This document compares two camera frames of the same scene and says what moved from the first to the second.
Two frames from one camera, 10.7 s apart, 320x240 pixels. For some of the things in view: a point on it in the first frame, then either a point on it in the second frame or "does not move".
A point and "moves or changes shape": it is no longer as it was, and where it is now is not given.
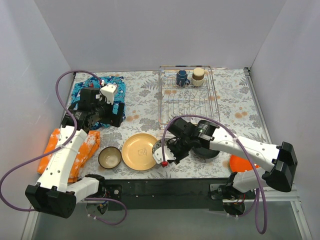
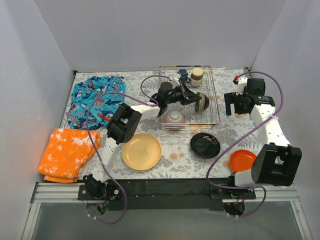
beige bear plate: [137, 152] does not move
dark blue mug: [182, 79] does not move
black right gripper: [173, 152] -> [231, 103]
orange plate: [238, 164] does not move
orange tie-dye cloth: [85, 149] does not move
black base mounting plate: [165, 194] does not move
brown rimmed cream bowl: [109, 157] moves or changes shape
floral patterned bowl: [158, 144] -> [174, 116]
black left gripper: [118, 114] -> [184, 92]
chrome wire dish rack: [186, 91] does not move
